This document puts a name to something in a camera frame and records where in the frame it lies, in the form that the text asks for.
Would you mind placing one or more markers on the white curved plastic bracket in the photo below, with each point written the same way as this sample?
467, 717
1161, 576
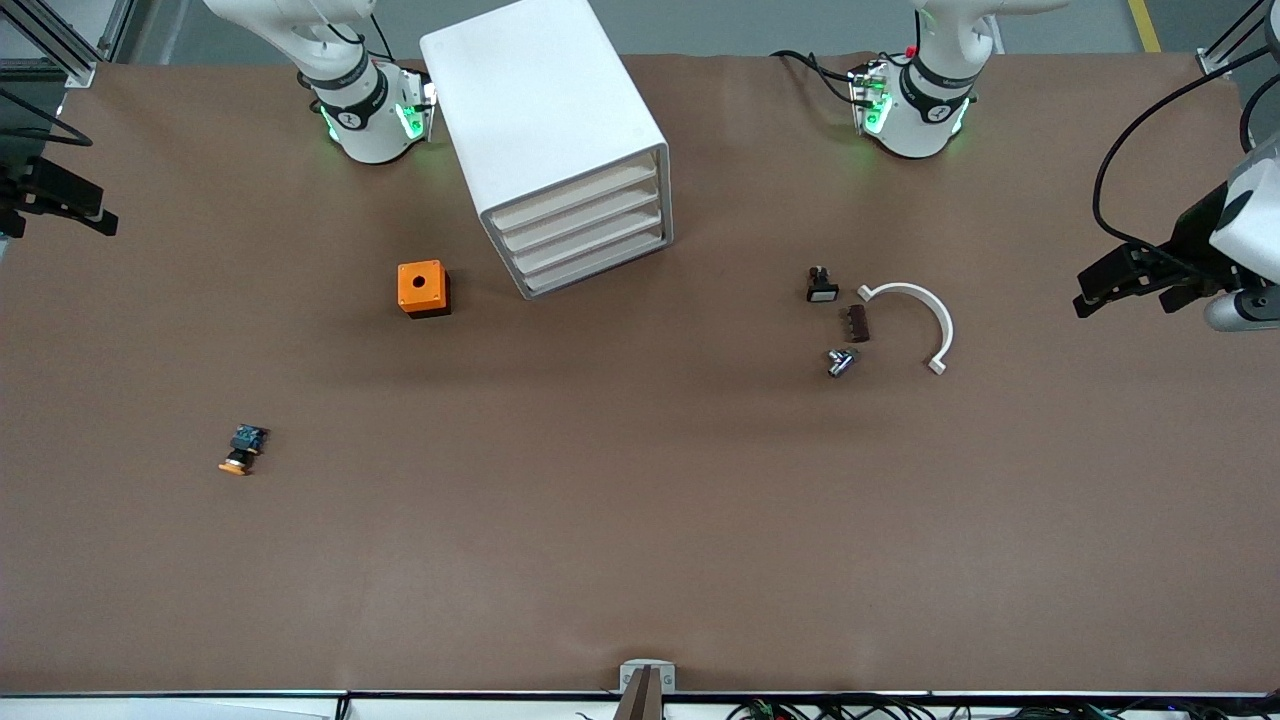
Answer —
940, 320

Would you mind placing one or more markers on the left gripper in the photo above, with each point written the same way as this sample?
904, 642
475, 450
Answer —
1192, 237

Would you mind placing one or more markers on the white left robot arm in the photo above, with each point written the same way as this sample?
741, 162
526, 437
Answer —
925, 110

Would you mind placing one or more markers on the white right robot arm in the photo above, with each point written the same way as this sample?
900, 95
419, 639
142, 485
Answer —
360, 120

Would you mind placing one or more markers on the brown terminal block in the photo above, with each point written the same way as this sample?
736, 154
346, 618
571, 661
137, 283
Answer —
857, 324

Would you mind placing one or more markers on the black white push button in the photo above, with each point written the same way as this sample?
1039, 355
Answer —
822, 291

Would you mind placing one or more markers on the white drawer cabinet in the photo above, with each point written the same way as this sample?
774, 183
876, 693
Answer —
540, 90

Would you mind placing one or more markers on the orange button enclosure box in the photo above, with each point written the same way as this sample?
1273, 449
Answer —
420, 285

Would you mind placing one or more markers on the aluminium frame strut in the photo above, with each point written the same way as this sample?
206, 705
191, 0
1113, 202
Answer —
1213, 63
75, 72
118, 25

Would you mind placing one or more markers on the white bracket at table edge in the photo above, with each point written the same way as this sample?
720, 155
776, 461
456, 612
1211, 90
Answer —
647, 690

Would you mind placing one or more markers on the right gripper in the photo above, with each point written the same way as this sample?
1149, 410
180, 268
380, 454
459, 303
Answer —
22, 183

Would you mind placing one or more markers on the white plastic drawer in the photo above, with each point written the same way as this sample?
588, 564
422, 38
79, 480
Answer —
575, 197
594, 262
588, 241
580, 219

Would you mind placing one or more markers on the orange push button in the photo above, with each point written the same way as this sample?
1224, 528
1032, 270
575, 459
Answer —
243, 448

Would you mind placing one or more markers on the silver key switch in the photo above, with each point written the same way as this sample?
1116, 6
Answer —
840, 363

